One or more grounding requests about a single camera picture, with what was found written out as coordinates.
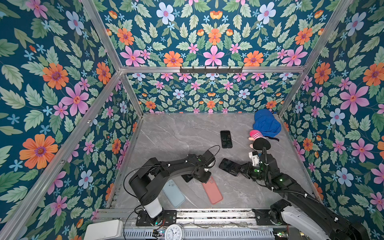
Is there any black hook rail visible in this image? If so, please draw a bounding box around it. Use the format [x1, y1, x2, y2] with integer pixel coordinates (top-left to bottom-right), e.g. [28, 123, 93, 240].
[179, 66, 243, 75]

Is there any white heat sink strip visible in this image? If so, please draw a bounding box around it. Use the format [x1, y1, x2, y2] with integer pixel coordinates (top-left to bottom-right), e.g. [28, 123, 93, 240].
[122, 229, 275, 240]

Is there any white clock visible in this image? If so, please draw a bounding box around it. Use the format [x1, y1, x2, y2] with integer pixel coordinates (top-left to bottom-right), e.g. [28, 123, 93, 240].
[164, 224, 184, 240]

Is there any black phone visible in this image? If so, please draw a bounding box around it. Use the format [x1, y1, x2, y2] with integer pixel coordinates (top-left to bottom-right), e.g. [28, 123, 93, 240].
[182, 175, 193, 183]
[219, 158, 242, 177]

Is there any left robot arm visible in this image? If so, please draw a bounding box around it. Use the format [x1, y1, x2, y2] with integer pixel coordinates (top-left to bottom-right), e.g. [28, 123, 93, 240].
[128, 150, 216, 220]

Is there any white box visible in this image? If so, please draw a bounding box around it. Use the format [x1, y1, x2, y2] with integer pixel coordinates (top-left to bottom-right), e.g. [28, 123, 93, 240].
[84, 220, 124, 240]

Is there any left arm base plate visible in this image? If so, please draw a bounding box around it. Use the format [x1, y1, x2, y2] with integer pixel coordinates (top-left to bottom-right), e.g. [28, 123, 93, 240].
[136, 210, 178, 227]

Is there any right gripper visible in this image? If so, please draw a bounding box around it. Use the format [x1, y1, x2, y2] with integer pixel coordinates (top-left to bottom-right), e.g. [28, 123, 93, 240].
[234, 162, 270, 183]

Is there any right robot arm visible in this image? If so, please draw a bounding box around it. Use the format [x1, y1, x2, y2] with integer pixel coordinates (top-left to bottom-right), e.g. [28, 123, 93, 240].
[238, 153, 369, 240]

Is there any light blue phone case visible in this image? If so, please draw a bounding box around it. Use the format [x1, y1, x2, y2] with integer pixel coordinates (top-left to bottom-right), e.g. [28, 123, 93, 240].
[163, 180, 186, 208]

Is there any pink phone case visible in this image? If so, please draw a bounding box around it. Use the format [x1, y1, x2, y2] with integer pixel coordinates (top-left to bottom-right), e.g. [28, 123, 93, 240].
[202, 176, 223, 205]

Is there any black phone case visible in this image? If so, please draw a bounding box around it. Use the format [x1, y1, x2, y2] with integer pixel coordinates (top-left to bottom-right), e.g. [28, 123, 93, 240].
[220, 130, 233, 149]

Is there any doll with blue cloth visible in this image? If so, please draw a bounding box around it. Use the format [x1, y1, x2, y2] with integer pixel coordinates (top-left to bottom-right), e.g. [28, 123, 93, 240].
[249, 109, 282, 151]

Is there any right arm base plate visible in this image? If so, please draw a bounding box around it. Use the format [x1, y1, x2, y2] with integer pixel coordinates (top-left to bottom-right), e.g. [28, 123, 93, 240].
[252, 209, 284, 226]

